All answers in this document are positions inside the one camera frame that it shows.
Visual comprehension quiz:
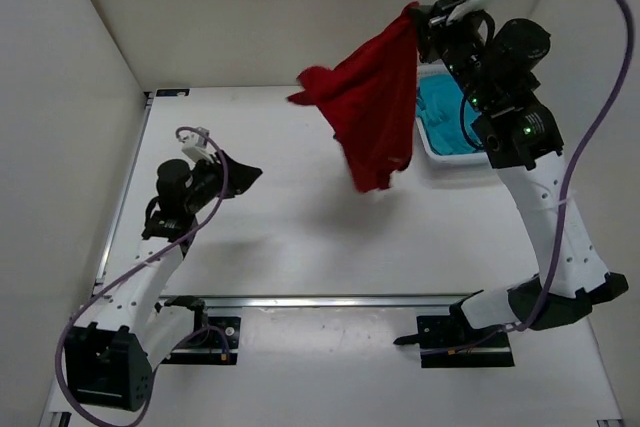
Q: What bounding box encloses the aluminium front rail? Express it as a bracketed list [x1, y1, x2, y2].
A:
[159, 291, 486, 311]

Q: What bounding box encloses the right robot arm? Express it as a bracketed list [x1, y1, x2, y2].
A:
[409, 0, 629, 343]

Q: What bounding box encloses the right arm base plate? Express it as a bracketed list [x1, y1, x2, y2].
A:
[416, 315, 515, 369]

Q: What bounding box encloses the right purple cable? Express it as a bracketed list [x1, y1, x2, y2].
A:
[422, 0, 630, 356]

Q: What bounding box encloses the red t shirt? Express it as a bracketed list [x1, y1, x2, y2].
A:
[287, 2, 419, 193]

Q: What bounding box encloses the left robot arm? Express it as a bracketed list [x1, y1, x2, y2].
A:
[64, 147, 262, 412]

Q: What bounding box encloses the white plastic basket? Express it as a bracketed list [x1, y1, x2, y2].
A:
[416, 63, 489, 169]

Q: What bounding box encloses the teal t shirt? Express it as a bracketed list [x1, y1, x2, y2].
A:
[416, 74, 482, 156]

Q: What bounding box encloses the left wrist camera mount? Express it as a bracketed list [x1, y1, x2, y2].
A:
[178, 127, 211, 162]

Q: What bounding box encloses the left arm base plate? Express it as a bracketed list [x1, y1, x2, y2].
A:
[162, 296, 242, 366]

